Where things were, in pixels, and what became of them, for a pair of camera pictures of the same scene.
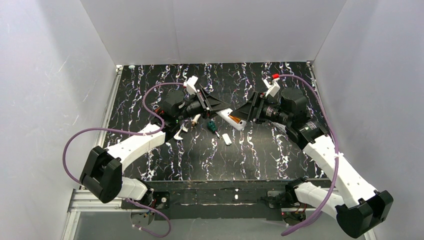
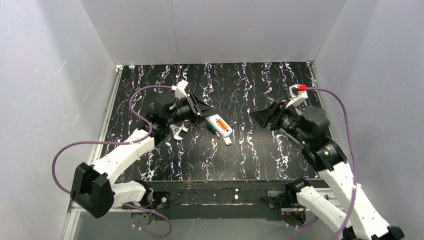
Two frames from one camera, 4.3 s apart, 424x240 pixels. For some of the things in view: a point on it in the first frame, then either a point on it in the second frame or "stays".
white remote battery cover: [226, 138] stays
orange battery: [237, 119] to [221, 124]
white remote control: [224, 115] to [219, 125]
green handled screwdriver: [212, 127] stays
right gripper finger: [250, 109] to [267, 117]
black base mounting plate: [215, 200] stays
